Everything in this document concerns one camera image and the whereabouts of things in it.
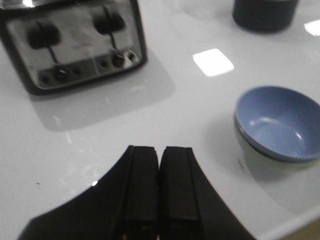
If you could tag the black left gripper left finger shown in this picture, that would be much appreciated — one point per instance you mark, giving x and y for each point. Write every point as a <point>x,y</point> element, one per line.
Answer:
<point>122,205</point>

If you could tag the dark cylindrical container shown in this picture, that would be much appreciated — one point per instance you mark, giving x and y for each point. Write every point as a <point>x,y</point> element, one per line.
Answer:
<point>264,15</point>

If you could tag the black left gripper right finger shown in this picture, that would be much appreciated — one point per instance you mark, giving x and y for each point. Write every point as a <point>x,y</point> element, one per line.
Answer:
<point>190,208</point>

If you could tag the black and chrome toaster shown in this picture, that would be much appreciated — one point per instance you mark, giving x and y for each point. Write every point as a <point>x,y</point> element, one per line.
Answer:
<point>58,44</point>

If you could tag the blue bowl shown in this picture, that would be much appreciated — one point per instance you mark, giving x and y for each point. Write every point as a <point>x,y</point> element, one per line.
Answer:
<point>280,123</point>

